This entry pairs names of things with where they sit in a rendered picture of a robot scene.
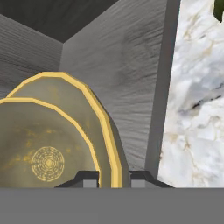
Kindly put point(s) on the grey wooden open cabinet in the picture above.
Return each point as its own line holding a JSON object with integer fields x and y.
{"x": 116, "y": 58}

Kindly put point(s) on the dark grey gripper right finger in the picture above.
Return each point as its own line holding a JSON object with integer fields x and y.
{"x": 141, "y": 176}

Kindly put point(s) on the large yellow rimmed bowl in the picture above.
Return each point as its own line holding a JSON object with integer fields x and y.
{"x": 73, "y": 93}

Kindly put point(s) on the small yellow patterned bowl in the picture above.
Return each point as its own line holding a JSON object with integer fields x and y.
{"x": 46, "y": 131}

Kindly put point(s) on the dark green leafy object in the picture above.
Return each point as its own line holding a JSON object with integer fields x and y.
{"x": 219, "y": 10}

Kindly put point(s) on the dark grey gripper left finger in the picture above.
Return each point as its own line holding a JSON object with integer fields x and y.
{"x": 87, "y": 176}

